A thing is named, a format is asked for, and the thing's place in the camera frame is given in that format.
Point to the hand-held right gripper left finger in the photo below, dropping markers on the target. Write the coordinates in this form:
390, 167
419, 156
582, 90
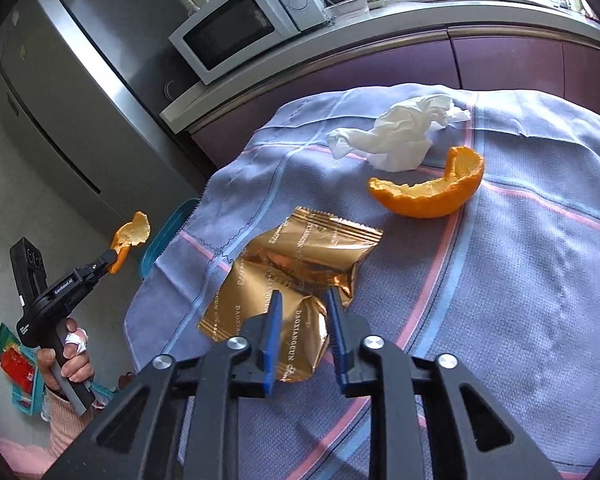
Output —
275, 340

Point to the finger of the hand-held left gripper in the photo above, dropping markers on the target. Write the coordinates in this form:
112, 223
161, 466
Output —
100, 265

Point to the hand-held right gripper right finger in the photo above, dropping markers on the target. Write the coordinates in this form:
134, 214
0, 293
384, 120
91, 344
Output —
336, 340

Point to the small orange peel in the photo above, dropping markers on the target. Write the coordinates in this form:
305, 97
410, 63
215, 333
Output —
132, 232

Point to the blue plastic bin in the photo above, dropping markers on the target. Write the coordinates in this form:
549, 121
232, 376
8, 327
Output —
165, 240

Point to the gold foil wrapper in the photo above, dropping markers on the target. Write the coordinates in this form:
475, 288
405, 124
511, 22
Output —
290, 260

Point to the person's left forearm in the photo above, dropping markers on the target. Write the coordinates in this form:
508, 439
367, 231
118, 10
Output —
55, 425

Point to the person's left hand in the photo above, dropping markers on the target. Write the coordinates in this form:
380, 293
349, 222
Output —
77, 365

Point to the red packet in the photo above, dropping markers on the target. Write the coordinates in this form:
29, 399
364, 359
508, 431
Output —
20, 365

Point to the large orange peel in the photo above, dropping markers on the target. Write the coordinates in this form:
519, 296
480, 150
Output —
420, 205

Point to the blue checked cloth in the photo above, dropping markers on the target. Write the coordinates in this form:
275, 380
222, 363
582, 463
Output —
505, 285

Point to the silver refrigerator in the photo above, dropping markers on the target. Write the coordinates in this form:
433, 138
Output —
80, 85

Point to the crumpled white tissue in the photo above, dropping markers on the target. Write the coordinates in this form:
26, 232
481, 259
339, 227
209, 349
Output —
400, 135

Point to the white microwave oven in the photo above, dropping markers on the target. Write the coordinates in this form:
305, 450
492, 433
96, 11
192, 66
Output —
220, 35

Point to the purple base cabinets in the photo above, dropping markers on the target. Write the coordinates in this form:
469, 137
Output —
505, 65

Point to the white kitchen countertop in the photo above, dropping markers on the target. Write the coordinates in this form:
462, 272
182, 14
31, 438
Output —
405, 17

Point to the glass baking dish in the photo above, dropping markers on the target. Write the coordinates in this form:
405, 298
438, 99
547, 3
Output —
347, 9

